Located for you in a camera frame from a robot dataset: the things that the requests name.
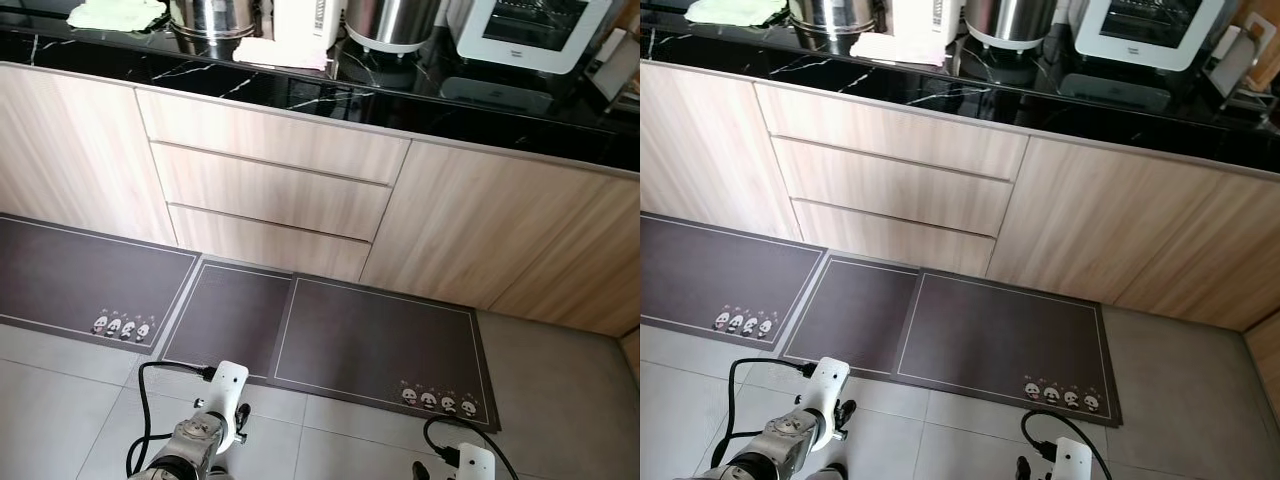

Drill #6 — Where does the brown panda floor mat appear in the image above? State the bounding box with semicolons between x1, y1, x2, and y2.
158;256;502;434
0;212;202;356
778;253;1124;429
640;212;829;350

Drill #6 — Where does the light wood drawer front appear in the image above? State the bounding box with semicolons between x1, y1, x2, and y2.
167;204;374;284
770;136;1014;239
149;141;394;242
754;80;1031;182
790;198;998;278
135;87;412;187

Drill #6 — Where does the light wood cabinet door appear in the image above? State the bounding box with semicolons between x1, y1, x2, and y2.
985;135;1280;306
358;140;641;312
1113;175;1280;333
640;60;803;242
487;178;641;339
0;62;178;247

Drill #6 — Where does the pale pink cloth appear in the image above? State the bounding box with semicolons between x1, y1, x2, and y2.
232;37;333;73
850;33;949;68

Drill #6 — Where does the stainless steel pot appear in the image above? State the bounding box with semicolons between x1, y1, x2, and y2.
168;0;264;58
788;0;883;53

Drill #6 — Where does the white electric kettle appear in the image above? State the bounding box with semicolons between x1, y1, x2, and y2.
880;0;966;53
262;0;348;58

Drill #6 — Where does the pale green cloth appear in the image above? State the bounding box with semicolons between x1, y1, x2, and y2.
686;0;791;28
67;0;168;32

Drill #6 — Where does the white plastic holder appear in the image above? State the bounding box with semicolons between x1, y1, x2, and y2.
1205;25;1263;99
588;28;641;103

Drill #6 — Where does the steel rice cooker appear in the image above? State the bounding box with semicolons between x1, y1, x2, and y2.
962;0;1061;53
343;0;448;55

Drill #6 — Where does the white toaster oven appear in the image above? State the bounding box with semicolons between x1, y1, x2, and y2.
447;0;618;77
1068;0;1241;73

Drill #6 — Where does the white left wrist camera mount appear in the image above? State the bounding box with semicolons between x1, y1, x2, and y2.
203;360;250;453
805;357;852;446

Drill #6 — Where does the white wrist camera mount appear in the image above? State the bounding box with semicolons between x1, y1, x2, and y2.
203;360;250;453
455;443;499;480
805;357;852;446
1052;437;1095;480

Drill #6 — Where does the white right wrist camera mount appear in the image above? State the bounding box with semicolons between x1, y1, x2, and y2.
455;443;499;480
1052;437;1095;480

